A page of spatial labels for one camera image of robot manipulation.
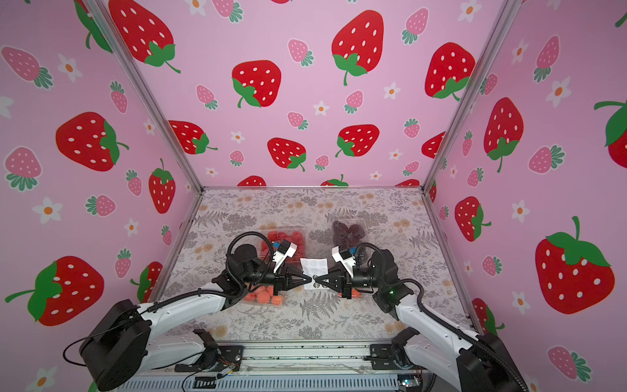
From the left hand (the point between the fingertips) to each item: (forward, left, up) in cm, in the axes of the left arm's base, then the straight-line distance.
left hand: (310, 281), depth 69 cm
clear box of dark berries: (+30, -14, -22) cm, 40 cm away
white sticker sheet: (+2, -1, +6) cm, 6 cm away
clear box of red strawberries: (+28, +8, -17) cm, 34 cm away
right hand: (-2, -2, +1) cm, 3 cm away
